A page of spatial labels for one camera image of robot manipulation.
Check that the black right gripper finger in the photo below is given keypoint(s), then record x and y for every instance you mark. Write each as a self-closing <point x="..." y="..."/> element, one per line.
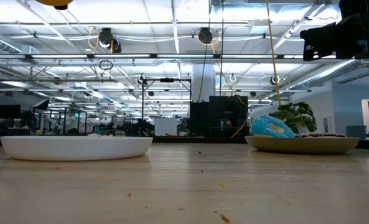
<point x="319" y="40"/>

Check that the orange-yellow donut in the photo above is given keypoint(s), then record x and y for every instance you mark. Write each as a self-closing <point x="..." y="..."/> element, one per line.
<point x="47" y="2"/>

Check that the blue-iced donut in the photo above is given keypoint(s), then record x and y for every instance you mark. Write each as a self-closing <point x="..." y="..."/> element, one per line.
<point x="269" y="127"/>

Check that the long ceiling light bar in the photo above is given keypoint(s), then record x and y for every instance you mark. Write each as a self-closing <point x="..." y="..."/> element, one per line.
<point x="122" y="56"/>

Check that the green potted plant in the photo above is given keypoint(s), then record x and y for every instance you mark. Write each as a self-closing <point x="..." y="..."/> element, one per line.
<point x="299" y="116"/>

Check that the tan round plate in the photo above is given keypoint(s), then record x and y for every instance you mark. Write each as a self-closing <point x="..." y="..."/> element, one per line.
<point x="302" y="145"/>

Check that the black cabinet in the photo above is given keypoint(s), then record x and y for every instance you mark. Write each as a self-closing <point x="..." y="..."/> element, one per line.
<point x="227" y="107"/>

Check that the white building column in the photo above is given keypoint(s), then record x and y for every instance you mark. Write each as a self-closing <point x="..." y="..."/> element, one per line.
<point x="207" y="82"/>

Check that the white round plate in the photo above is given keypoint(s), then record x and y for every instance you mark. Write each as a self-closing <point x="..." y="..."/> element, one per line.
<point x="78" y="149"/>

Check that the white board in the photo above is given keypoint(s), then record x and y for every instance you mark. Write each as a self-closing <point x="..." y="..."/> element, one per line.
<point x="165" y="127"/>

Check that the silver ceiling duct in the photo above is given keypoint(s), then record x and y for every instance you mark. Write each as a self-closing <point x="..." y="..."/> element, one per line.
<point x="324" y="74"/>

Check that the black gantry frame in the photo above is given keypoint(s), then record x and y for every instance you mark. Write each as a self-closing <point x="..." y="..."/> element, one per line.
<point x="167" y="80"/>

